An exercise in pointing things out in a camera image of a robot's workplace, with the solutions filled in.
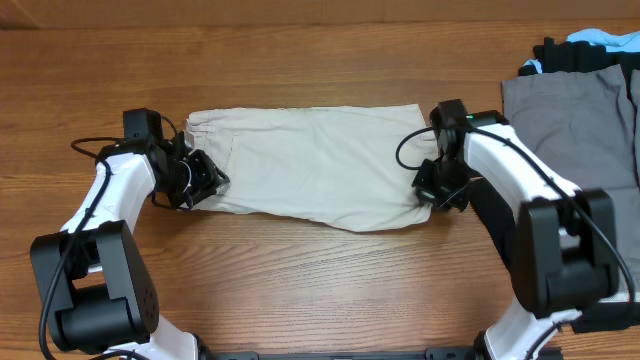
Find beige shorts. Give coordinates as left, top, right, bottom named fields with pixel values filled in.
left=186, top=104, right=437, bottom=232

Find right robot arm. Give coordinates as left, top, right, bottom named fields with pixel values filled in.
left=412, top=99, right=626, bottom=359

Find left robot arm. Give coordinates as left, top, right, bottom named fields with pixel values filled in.
left=30, top=108, right=230, bottom=360

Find grey shorts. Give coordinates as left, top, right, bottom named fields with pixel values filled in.
left=500, top=63, right=640, bottom=304

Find black garment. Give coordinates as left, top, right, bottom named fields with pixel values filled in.
left=465, top=36, right=640, bottom=334

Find light blue garment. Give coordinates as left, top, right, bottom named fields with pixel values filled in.
left=518, top=28, right=639, bottom=76

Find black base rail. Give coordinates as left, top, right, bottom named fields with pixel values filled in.
left=200, top=347, right=485, bottom=360

